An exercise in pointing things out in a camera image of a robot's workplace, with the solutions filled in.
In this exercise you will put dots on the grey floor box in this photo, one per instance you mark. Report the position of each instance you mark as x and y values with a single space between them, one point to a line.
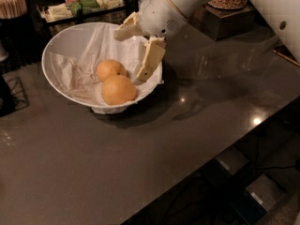
257 198
222 168

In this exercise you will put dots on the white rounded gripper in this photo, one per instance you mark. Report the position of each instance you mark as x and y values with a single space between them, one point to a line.
157 15

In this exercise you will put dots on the far grey floor box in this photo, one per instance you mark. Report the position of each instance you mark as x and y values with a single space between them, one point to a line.
222 168

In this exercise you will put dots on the orange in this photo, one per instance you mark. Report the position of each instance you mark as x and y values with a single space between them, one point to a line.
118 90
108 68

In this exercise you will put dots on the white paper bowl liner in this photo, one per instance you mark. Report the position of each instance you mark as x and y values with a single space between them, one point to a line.
78 69

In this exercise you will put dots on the white slanted bowl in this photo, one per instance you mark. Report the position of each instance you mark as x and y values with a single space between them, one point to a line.
68 44

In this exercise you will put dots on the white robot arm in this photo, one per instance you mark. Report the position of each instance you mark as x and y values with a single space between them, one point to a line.
283 16

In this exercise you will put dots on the tray of tea bags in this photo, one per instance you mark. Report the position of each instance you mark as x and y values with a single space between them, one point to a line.
75 8

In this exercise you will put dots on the near grey floor box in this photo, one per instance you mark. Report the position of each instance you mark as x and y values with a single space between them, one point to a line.
257 198

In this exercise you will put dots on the cup of wooden stirrers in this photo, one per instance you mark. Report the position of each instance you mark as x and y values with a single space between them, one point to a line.
10 9

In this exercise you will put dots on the steel pedestal box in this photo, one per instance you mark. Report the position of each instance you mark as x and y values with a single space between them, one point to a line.
220 23

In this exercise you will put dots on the black wire rack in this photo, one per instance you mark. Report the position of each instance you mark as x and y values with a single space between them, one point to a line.
12 96

